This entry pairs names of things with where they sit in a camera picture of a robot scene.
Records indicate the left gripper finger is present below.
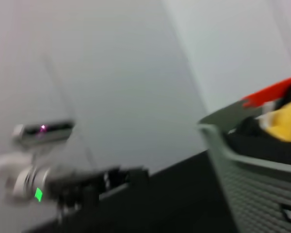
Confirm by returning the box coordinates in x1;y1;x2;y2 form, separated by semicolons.
104;166;150;194

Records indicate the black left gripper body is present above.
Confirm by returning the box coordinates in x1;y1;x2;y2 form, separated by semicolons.
47;171;106;219

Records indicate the black tablecloth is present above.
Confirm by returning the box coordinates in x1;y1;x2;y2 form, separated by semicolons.
21;148;241;233

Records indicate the grey perforated storage box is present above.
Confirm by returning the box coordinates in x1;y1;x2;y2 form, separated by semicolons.
197;100;291;233

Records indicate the black garment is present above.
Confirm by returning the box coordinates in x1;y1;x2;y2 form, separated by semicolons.
226;82;291;161

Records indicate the yellow cloth with black edging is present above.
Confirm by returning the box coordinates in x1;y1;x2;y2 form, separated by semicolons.
257;98;291;143

